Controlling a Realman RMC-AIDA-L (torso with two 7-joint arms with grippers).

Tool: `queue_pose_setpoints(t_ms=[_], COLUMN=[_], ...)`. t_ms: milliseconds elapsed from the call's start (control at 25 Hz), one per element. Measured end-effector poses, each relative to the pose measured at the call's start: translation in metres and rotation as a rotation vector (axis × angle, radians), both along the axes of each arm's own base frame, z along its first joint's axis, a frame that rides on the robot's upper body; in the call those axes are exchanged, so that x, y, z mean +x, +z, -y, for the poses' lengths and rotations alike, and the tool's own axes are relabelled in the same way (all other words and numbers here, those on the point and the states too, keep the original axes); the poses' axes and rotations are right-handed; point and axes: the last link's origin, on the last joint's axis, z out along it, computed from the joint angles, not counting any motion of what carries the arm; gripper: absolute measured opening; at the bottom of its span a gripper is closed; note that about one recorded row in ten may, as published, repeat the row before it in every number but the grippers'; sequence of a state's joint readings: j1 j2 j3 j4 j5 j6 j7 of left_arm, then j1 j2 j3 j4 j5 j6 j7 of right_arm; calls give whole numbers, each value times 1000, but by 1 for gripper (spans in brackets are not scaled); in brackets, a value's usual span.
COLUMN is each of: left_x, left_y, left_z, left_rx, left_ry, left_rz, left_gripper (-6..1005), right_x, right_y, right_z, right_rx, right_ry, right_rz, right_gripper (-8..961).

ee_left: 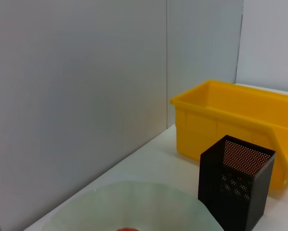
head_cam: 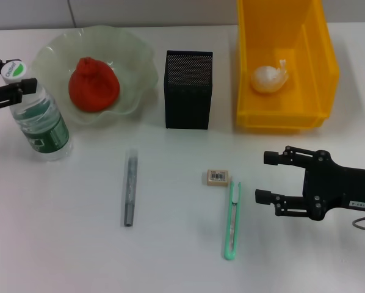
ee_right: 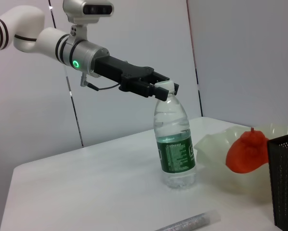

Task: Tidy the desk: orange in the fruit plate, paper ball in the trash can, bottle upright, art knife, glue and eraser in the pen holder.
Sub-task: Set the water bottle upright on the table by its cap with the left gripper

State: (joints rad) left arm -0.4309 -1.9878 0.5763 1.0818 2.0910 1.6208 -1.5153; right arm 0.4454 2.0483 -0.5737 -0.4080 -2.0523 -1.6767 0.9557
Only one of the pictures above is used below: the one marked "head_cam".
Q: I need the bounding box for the grey metallic pen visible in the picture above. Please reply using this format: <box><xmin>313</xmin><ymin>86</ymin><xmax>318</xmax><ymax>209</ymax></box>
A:
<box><xmin>123</xmin><ymin>148</ymin><xmax>140</xmax><ymax>228</ymax></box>

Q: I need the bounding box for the beige eraser with barcode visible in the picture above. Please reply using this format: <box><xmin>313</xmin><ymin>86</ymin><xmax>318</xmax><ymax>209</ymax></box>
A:
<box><xmin>206</xmin><ymin>170</ymin><xmax>229</xmax><ymax>187</ymax></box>

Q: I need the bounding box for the yellow plastic bin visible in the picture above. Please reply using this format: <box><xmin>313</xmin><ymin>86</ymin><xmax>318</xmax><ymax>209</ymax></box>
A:
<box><xmin>236</xmin><ymin>0</ymin><xmax>341</xmax><ymax>135</ymax></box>

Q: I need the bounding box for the pale green glass fruit plate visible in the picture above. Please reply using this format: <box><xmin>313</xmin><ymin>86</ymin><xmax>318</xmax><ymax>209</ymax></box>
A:
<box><xmin>31</xmin><ymin>26</ymin><xmax>159</xmax><ymax>126</ymax></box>

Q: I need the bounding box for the white paper ball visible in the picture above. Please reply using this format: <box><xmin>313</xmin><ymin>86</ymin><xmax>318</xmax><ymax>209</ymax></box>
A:
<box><xmin>250</xmin><ymin>57</ymin><xmax>291</xmax><ymax>94</ymax></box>

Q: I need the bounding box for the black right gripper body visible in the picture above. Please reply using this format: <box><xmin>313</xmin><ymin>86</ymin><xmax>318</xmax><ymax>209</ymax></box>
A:
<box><xmin>303</xmin><ymin>149</ymin><xmax>365</xmax><ymax>221</ymax></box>

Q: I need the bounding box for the clear bottle with green label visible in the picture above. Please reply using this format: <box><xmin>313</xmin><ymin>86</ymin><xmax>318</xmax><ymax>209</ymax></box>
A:
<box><xmin>1</xmin><ymin>60</ymin><xmax>74</xmax><ymax>162</ymax></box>

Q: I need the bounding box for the red-orange soft orange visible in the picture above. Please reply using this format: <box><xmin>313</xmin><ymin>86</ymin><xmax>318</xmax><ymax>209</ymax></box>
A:
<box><xmin>68</xmin><ymin>57</ymin><xmax>121</xmax><ymax>114</ymax></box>

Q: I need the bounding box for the black mesh pen holder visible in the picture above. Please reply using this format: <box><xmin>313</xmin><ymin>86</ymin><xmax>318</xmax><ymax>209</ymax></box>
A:
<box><xmin>164</xmin><ymin>50</ymin><xmax>214</xmax><ymax>131</ymax></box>

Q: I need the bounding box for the mint green utility knife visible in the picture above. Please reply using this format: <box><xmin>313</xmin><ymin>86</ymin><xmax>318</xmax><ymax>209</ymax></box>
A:
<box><xmin>223</xmin><ymin>181</ymin><xmax>243</xmax><ymax>261</ymax></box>

